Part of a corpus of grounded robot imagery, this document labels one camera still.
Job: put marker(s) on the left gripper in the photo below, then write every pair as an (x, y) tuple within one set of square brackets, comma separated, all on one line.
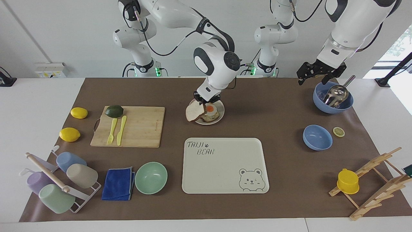
[(323, 69)]

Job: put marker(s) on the purple cup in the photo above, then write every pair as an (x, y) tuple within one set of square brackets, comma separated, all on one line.
[(37, 182)]

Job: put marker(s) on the beige cup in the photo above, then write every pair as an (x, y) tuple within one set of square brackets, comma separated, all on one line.
[(82, 176)]

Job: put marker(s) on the yellow-green plastic fork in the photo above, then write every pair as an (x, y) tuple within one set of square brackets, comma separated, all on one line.
[(111, 132)]

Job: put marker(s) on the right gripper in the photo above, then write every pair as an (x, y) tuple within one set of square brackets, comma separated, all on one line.
[(208, 98)]

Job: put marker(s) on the yellow cup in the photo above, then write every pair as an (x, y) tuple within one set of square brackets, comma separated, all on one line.
[(348, 182)]

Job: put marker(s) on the blue bowl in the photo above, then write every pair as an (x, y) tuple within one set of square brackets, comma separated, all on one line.
[(317, 138), (333, 109)]

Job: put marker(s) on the white wall socket box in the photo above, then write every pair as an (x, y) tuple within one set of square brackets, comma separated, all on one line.
[(51, 70)]

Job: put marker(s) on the cream tray with bear print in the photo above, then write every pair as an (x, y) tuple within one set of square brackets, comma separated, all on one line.
[(219, 167)]

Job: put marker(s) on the white bread slice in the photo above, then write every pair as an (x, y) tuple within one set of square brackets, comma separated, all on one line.
[(194, 112)]

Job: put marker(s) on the blue folded cloth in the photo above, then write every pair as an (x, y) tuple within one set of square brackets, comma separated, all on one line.
[(117, 184)]

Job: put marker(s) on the white cup rack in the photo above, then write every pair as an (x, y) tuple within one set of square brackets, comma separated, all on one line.
[(48, 172)]

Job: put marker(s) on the green cup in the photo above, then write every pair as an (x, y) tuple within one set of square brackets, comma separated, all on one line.
[(56, 199)]

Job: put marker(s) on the yellow lemon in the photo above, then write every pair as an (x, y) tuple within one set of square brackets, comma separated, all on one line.
[(79, 112), (70, 134)]

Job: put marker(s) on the wooden dish rack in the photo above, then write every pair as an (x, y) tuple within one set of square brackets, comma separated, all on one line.
[(373, 167)]

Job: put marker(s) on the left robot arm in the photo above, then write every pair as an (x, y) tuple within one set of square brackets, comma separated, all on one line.
[(354, 22)]

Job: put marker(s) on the sandwich bottom with filling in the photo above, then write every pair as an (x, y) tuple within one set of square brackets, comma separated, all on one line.
[(210, 116)]

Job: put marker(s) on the fried egg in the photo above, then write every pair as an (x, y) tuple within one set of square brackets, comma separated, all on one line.
[(210, 109)]

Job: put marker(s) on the bamboo cutting board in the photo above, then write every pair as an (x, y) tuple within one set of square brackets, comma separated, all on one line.
[(143, 127)]

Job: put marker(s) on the green avocado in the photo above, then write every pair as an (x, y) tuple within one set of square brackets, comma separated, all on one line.
[(114, 111)]

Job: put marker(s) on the black stand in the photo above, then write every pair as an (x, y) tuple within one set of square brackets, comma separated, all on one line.
[(7, 80), (394, 69)]

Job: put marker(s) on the yellow-green plastic knife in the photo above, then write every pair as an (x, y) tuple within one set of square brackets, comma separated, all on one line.
[(121, 132)]

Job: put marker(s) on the green bowl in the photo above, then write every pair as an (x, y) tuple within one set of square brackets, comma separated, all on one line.
[(151, 178)]

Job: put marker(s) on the metal ladle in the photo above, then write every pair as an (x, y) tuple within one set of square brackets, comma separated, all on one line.
[(336, 95)]

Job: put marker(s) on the small round grey plate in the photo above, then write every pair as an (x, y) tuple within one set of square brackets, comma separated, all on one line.
[(219, 117)]

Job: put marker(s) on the blue cup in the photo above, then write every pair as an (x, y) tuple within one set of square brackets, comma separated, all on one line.
[(69, 160)]

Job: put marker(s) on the dark green object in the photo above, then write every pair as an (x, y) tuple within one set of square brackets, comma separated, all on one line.
[(408, 170)]

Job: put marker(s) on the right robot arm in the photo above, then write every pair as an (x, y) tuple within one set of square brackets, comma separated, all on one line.
[(167, 13)]

